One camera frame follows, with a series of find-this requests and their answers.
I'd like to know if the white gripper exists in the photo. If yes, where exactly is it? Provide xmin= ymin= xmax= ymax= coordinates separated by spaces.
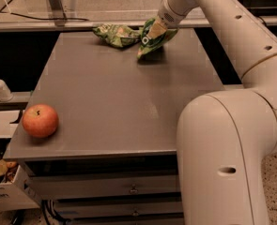
xmin=147 ymin=0 xmax=184 ymax=39

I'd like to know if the green rice chip bag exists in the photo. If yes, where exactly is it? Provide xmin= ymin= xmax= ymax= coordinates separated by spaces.
xmin=137 ymin=17 xmax=177 ymax=59

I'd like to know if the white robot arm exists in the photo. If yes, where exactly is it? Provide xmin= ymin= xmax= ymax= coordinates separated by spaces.
xmin=151 ymin=0 xmax=277 ymax=225

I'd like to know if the green jalapeno chip bag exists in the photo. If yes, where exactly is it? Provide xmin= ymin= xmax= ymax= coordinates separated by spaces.
xmin=92 ymin=23 xmax=141 ymax=48

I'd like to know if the grey drawer cabinet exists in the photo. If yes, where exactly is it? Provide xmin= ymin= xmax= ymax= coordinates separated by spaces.
xmin=5 ymin=29 xmax=222 ymax=225

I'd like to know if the red apple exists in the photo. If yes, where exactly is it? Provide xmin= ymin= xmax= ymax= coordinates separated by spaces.
xmin=22 ymin=104 xmax=59 ymax=138

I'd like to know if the white cardboard box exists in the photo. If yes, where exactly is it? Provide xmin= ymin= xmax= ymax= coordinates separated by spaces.
xmin=0 ymin=159 xmax=39 ymax=211

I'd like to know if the metal frame railing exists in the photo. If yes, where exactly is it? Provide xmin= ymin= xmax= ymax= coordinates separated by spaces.
xmin=0 ymin=0 xmax=277 ymax=34

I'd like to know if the black cable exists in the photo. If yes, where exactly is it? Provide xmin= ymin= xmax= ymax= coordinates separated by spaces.
xmin=0 ymin=0 xmax=90 ymax=23

